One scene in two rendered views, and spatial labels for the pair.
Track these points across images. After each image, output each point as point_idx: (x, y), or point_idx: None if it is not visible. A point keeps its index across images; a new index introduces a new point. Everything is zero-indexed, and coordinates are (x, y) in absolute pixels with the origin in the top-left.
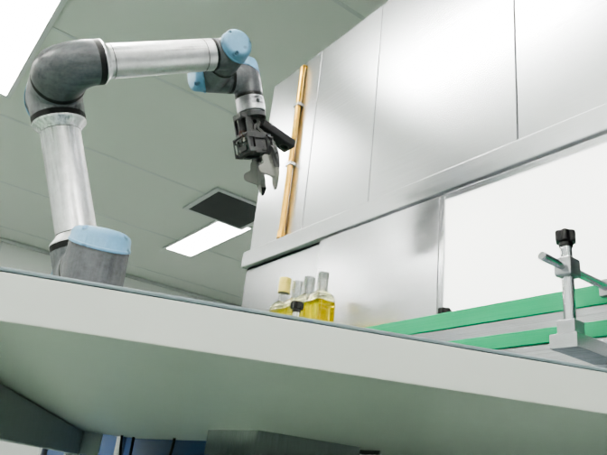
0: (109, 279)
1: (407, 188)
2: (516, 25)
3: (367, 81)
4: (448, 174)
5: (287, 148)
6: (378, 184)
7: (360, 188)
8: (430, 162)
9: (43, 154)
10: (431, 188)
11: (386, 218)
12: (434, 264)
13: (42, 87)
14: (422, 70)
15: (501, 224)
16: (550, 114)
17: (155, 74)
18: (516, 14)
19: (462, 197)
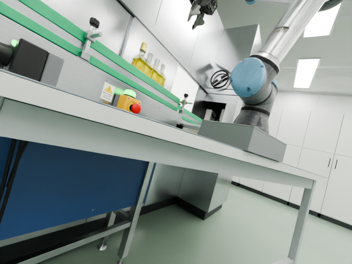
0: None
1: (171, 45)
2: (198, 32)
3: None
4: (180, 57)
5: (191, 3)
6: (160, 24)
7: (153, 12)
8: (175, 42)
9: (317, 11)
10: (176, 55)
11: (164, 48)
12: (171, 82)
13: (339, 1)
14: (183, 0)
15: (184, 85)
16: (194, 66)
17: (278, 1)
18: (199, 29)
19: (180, 69)
